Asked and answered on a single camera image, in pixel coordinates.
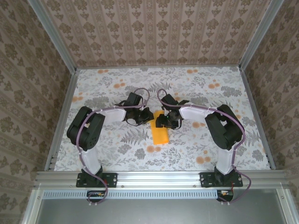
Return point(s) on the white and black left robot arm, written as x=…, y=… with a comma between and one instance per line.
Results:
x=92, y=158

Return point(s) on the aluminium frame cross rail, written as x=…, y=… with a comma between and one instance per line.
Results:
x=158, y=179

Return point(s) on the black connector board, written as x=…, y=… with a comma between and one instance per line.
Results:
x=225, y=194
x=97, y=194

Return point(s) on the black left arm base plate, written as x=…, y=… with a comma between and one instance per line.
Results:
x=112, y=179

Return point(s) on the aluminium frame side rail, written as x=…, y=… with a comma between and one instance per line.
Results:
x=63, y=116
x=255, y=116

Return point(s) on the aluminium frame post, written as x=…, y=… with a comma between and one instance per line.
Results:
x=259, y=35
x=54, y=35

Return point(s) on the floral patterned table cover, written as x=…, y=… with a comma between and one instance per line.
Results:
x=187, y=151

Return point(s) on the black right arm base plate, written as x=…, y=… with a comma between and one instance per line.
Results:
x=205, y=179

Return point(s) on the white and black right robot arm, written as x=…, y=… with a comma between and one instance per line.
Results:
x=224, y=161

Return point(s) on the grey metal panel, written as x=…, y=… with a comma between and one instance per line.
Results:
x=158, y=212

